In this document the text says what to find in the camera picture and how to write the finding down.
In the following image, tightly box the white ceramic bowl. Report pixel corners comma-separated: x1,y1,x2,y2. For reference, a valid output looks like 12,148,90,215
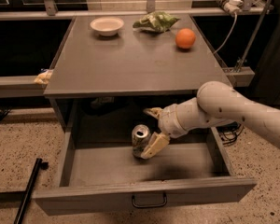
91,17,124,37

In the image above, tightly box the open grey top drawer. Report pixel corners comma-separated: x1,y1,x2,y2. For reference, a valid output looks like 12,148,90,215
34,102,256,215

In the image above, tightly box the grey cabinet counter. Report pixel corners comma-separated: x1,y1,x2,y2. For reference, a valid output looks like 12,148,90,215
44,14,230,127

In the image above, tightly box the black drawer handle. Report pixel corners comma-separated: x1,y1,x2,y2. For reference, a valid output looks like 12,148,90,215
132,193,168,209

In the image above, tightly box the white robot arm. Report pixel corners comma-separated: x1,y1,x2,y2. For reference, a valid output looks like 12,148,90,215
141,81,280,159

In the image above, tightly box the white power cable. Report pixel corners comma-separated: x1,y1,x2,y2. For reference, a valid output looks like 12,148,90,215
212,12,239,55

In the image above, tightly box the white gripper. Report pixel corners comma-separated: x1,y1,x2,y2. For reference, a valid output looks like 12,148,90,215
141,104,188,160

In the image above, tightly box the white power strip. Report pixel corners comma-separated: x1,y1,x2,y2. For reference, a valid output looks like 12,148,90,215
215,0,243,16

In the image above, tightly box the green silver 7up can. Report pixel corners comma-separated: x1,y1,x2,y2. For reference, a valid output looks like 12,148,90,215
132,124,151,158

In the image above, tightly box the green chip bag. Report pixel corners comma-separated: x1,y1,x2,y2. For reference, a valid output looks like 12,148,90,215
133,11,179,33

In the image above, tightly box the orange fruit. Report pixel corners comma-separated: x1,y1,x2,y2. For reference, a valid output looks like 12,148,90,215
175,28,196,49

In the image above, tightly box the black metal pole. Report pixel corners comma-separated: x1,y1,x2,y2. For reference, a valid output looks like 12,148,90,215
13,158,49,224

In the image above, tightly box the black cable bundle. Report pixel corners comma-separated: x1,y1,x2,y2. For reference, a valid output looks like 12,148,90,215
217,122,245,147

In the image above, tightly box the grey metal rail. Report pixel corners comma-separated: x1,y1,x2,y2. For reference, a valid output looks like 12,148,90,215
0,76,47,98

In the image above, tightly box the yellow snack bag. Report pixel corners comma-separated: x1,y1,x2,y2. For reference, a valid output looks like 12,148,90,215
34,70,53,85

